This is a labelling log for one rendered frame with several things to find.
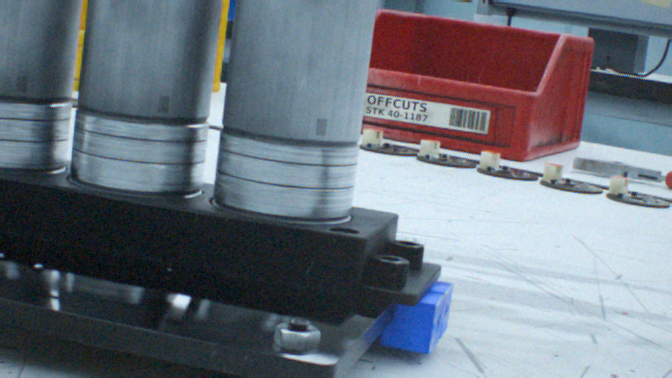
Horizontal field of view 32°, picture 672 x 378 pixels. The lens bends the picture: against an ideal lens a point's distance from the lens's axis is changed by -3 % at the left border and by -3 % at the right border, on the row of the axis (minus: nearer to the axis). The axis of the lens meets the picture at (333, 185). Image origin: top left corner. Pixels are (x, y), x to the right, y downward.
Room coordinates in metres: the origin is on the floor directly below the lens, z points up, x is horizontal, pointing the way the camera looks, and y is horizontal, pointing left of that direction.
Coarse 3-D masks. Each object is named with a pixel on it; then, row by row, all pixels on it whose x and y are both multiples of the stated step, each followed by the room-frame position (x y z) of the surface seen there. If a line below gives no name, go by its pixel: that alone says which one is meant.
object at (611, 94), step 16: (480, 0) 2.66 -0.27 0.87; (528, 16) 2.61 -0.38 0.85; (544, 16) 2.60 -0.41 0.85; (560, 16) 2.58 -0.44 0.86; (576, 16) 2.57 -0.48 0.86; (624, 32) 2.52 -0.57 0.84; (640, 32) 2.51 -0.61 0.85; (656, 32) 2.49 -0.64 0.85; (592, 80) 2.54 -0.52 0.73; (608, 80) 2.52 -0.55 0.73; (624, 80) 2.51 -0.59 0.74; (640, 80) 2.49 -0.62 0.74; (656, 80) 2.49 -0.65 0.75; (592, 96) 2.57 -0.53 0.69; (608, 96) 2.56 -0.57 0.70; (624, 96) 2.54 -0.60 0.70; (640, 96) 2.49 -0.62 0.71; (656, 96) 2.48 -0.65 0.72; (592, 112) 2.57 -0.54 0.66; (608, 112) 2.56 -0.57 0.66; (624, 112) 2.54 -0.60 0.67; (640, 112) 2.53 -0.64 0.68; (656, 112) 2.51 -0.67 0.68
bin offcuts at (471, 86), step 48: (384, 48) 0.62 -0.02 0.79; (432, 48) 0.67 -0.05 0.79; (480, 48) 0.66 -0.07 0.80; (528, 48) 0.65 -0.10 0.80; (576, 48) 0.59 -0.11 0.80; (384, 96) 0.55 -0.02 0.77; (432, 96) 0.54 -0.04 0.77; (480, 96) 0.53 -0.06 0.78; (528, 96) 0.53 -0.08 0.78; (576, 96) 0.62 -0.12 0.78; (480, 144) 0.53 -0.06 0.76; (528, 144) 0.53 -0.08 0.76; (576, 144) 0.62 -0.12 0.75
